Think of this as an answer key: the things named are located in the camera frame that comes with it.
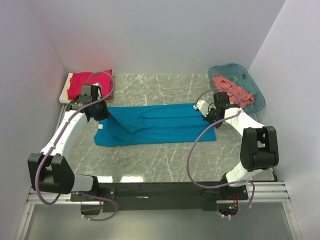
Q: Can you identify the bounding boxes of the blue t-shirt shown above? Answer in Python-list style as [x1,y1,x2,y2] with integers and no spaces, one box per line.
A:
[94,103,210,147]

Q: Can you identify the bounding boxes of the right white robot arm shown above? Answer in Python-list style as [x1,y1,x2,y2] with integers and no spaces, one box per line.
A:
[193,92,279,200]

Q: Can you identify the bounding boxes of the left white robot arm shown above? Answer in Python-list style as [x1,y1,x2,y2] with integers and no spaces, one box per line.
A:
[27,83,111,201]

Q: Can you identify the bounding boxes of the folded magenta t-shirt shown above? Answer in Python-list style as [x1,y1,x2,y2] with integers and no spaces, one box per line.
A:
[72,69,113,97]

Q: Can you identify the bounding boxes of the folded white t-shirt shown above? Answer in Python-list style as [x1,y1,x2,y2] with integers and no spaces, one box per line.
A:
[58,73,73,104]

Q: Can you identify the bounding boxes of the salmon pink t-shirt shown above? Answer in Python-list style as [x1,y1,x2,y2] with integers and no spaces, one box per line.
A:
[212,75,255,107]

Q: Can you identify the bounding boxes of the teal plastic basket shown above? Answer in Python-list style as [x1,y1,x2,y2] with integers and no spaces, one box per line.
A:
[207,63,266,115]

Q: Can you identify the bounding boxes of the black base beam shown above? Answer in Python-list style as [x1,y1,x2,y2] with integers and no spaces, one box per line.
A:
[70,182,249,211]

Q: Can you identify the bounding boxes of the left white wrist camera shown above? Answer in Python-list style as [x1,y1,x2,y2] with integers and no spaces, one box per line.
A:
[93,82,101,88]

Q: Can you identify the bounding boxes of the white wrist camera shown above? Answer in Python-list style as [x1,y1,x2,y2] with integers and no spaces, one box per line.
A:
[93,82,101,88]
[193,100,210,117]

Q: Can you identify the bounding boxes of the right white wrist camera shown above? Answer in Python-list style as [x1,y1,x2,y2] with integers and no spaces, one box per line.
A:
[193,100,210,117]

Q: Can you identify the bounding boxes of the aluminium frame rail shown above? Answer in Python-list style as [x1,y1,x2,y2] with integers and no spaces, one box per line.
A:
[14,181,302,240]

